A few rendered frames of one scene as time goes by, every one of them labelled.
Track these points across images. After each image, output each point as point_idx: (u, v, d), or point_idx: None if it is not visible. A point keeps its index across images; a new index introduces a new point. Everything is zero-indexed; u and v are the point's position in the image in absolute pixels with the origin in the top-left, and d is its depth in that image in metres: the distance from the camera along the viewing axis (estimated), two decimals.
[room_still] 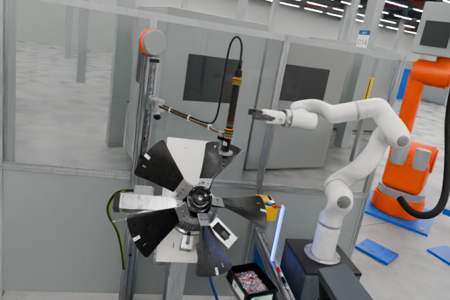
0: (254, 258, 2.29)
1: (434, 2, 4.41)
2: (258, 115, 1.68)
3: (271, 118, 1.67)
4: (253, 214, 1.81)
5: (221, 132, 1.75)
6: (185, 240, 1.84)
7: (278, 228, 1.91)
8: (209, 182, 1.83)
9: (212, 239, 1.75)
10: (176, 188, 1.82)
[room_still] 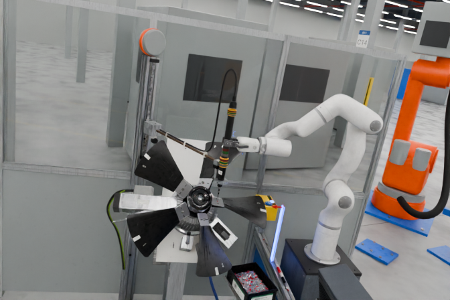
0: (254, 258, 2.29)
1: (434, 2, 4.41)
2: (230, 142, 1.72)
3: (242, 145, 1.70)
4: (253, 214, 1.81)
5: (216, 161, 1.79)
6: (185, 240, 1.84)
7: (278, 228, 1.91)
8: (209, 182, 1.83)
9: (212, 239, 1.75)
10: (176, 188, 1.82)
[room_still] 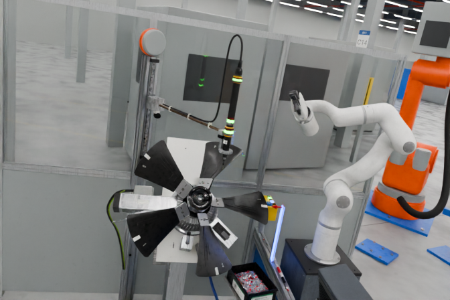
0: (254, 258, 2.29)
1: (434, 2, 4.41)
2: (295, 98, 1.59)
3: (298, 110, 1.61)
4: (254, 211, 1.80)
5: (221, 130, 1.75)
6: (185, 240, 1.84)
7: (278, 228, 1.91)
8: (209, 182, 1.83)
9: (212, 239, 1.75)
10: (176, 188, 1.82)
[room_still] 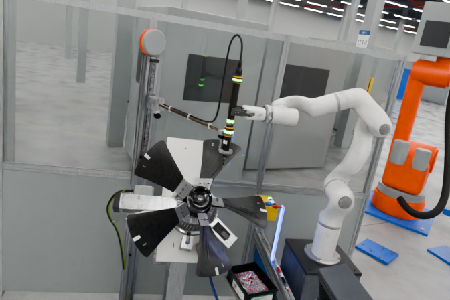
0: (254, 258, 2.29)
1: (434, 2, 4.41)
2: (238, 111, 1.66)
3: (250, 114, 1.65)
4: (206, 259, 1.66)
5: (221, 130, 1.75)
6: (185, 240, 1.84)
7: (278, 228, 1.91)
8: (219, 204, 1.79)
9: (166, 226, 1.73)
10: (203, 178, 1.87)
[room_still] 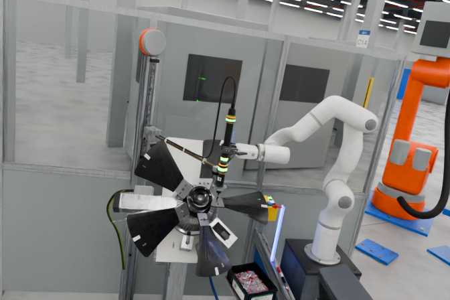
0: (254, 258, 2.29)
1: (434, 2, 4.41)
2: (228, 149, 1.72)
3: (240, 153, 1.71)
4: (206, 259, 1.66)
5: (215, 167, 1.79)
6: (185, 240, 1.84)
7: (278, 228, 1.91)
8: (219, 205, 1.79)
9: (166, 226, 1.73)
10: (203, 178, 1.87)
